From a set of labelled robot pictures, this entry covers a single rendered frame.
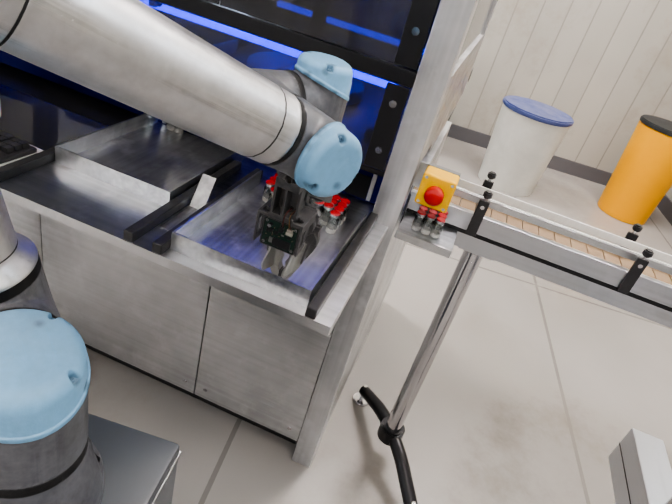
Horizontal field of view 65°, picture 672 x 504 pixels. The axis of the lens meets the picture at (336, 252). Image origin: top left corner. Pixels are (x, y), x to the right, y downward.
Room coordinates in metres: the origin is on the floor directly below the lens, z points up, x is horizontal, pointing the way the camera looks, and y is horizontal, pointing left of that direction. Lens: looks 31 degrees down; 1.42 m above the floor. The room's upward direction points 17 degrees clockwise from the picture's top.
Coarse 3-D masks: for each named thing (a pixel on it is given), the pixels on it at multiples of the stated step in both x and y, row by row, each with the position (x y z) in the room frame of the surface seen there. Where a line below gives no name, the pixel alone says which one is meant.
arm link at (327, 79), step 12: (300, 60) 0.68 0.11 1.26; (312, 60) 0.67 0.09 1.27; (324, 60) 0.68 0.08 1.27; (336, 60) 0.70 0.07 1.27; (300, 72) 0.67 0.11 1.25; (312, 72) 0.66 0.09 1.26; (324, 72) 0.66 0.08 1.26; (336, 72) 0.67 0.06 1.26; (348, 72) 0.68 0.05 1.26; (312, 84) 0.66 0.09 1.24; (324, 84) 0.66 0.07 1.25; (336, 84) 0.67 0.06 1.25; (348, 84) 0.69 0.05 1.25; (312, 96) 0.65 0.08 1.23; (324, 96) 0.66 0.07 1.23; (336, 96) 0.67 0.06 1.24; (348, 96) 0.70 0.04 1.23; (324, 108) 0.66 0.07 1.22; (336, 108) 0.67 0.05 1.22; (336, 120) 0.68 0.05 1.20
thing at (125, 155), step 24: (144, 120) 1.19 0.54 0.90; (72, 144) 0.96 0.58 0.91; (96, 144) 1.03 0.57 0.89; (120, 144) 1.07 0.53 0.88; (144, 144) 1.10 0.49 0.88; (168, 144) 1.14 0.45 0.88; (192, 144) 1.18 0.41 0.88; (216, 144) 1.22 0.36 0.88; (72, 168) 0.91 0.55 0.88; (96, 168) 0.90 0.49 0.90; (120, 168) 0.96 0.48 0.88; (144, 168) 0.99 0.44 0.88; (168, 168) 1.02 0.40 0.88; (192, 168) 1.05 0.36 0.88; (216, 168) 1.04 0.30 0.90; (144, 192) 0.88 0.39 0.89; (168, 192) 0.87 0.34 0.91
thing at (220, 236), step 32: (256, 192) 1.03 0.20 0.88; (192, 224) 0.80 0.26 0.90; (224, 224) 0.87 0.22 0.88; (320, 224) 0.98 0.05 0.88; (352, 224) 1.02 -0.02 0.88; (192, 256) 0.74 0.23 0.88; (224, 256) 0.72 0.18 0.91; (256, 256) 0.79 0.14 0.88; (288, 256) 0.82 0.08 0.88; (320, 256) 0.86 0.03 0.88; (288, 288) 0.70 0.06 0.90
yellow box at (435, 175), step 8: (432, 168) 1.08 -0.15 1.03; (440, 168) 1.10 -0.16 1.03; (424, 176) 1.05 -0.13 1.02; (432, 176) 1.04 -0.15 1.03; (440, 176) 1.05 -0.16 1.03; (448, 176) 1.06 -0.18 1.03; (456, 176) 1.08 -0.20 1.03; (424, 184) 1.04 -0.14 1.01; (432, 184) 1.04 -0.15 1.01; (440, 184) 1.04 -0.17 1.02; (448, 184) 1.04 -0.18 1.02; (456, 184) 1.04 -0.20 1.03; (424, 192) 1.04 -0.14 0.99; (448, 192) 1.04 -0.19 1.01; (416, 200) 1.04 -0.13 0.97; (424, 200) 1.04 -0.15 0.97; (448, 200) 1.03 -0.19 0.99; (432, 208) 1.04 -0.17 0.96; (440, 208) 1.04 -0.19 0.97
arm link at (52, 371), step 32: (0, 320) 0.36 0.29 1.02; (32, 320) 0.37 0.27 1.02; (64, 320) 0.38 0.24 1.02; (0, 352) 0.33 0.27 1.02; (32, 352) 0.34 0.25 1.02; (64, 352) 0.35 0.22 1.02; (0, 384) 0.30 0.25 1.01; (32, 384) 0.31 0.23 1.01; (64, 384) 0.32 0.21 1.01; (0, 416) 0.28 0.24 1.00; (32, 416) 0.29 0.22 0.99; (64, 416) 0.31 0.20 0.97; (0, 448) 0.28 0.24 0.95; (32, 448) 0.29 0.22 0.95; (64, 448) 0.31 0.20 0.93; (0, 480) 0.28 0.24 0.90; (32, 480) 0.29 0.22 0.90
